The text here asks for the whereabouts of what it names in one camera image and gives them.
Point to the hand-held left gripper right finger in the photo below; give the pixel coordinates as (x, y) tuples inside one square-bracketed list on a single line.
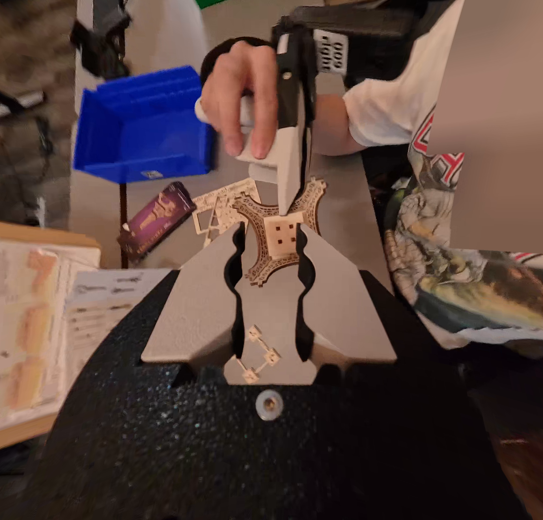
[(348, 316)]

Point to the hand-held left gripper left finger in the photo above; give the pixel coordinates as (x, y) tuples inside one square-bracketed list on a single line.
[(195, 316)]

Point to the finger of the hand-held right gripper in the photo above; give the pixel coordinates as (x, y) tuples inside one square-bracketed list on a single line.
[(290, 168)]

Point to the wooden lattice tower base model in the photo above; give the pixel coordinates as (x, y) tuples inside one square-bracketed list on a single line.
[(282, 236)]

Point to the grey desk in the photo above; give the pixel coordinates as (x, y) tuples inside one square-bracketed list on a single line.
[(339, 214)]

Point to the person's right hand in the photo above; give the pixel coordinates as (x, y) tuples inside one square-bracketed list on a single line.
[(237, 83)]

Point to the laser-cut wooden puzzle sheet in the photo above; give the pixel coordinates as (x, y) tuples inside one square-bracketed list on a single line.
[(237, 189)]

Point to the purple puzzle box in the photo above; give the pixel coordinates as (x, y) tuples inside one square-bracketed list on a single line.
[(157, 219)]

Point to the blue plastic bin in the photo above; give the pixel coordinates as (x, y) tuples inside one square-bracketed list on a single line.
[(144, 125)]

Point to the instruction sheet with orange pictures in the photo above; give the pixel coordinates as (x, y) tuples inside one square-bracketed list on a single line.
[(42, 316)]

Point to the cardboard box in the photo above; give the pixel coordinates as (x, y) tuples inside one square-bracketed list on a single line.
[(42, 231)]

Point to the black stand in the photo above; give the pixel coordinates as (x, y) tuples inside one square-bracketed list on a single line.
[(106, 28)]

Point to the wooden square connector frame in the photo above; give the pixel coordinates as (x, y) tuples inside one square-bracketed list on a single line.
[(271, 356)]

